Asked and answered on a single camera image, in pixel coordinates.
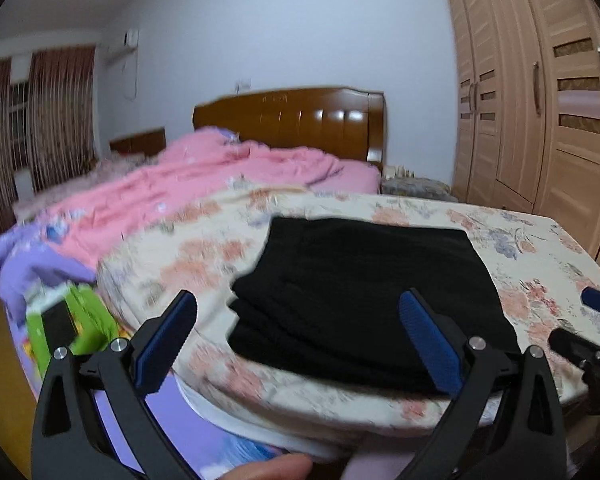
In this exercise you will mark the floral bed sheet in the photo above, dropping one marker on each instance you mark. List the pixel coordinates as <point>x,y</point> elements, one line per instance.
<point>530,260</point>

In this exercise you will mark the cloth-covered nightstand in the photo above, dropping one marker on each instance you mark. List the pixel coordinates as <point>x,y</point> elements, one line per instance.
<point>415,190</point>

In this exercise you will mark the purple blanket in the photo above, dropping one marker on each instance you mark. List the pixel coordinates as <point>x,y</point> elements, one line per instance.
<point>15,260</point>

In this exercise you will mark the purple floor mat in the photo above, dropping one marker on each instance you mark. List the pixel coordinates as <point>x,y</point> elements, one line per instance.
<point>205,435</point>

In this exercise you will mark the small wooden headboard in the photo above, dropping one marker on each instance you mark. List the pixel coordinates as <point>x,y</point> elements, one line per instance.
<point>137,142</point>

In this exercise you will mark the white air conditioner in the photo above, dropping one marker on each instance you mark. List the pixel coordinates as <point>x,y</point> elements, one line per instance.
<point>127,42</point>

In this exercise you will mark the large wooden headboard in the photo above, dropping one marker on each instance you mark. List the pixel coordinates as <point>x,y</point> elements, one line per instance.
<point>290,120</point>

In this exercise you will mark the light wooden wardrobe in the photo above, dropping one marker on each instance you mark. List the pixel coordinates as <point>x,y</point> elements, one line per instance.
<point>555,160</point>

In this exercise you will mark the wide brown striped curtain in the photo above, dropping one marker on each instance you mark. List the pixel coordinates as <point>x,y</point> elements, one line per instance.
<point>62,120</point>

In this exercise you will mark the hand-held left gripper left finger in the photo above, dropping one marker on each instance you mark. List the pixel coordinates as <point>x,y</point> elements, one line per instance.
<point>162,342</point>

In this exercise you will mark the window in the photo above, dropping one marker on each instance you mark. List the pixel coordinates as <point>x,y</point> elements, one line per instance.
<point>19,105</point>

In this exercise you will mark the wall socket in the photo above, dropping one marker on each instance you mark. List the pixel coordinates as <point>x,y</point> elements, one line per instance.
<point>243,85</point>

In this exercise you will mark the pink blanket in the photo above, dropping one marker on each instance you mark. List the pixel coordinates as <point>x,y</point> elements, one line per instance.
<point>180,185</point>

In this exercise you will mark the black pants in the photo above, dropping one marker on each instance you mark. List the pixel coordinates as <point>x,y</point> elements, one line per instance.
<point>360,285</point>

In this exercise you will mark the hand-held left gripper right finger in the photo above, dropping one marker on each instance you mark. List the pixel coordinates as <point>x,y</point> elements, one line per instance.
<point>430,345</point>

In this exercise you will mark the green white cloth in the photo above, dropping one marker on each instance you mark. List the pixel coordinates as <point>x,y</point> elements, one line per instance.
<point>95,320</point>

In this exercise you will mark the person's left hand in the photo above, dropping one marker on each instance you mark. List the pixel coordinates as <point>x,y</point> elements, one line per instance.
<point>265,467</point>

